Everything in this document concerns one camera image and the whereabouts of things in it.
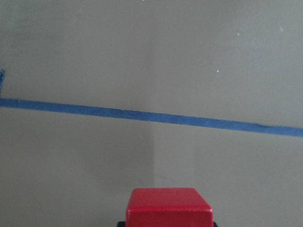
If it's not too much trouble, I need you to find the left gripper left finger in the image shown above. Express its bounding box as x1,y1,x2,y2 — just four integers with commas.
117,221,126,227

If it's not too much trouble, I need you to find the red block one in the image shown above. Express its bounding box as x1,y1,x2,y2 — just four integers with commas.
125,188,215,227

